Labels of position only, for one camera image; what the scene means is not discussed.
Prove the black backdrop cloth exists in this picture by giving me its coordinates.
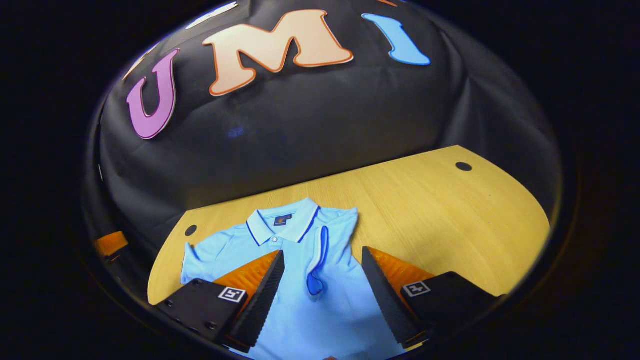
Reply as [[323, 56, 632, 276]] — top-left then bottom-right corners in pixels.
[[82, 0, 563, 306]]

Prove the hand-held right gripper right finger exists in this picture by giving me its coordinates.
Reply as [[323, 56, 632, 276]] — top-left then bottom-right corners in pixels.
[[361, 246, 503, 350]]

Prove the light blue T-shirt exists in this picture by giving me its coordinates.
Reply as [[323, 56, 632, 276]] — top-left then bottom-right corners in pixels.
[[180, 197, 406, 360]]

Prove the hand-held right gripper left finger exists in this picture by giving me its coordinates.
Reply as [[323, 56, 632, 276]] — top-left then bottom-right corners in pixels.
[[155, 250, 286, 353]]

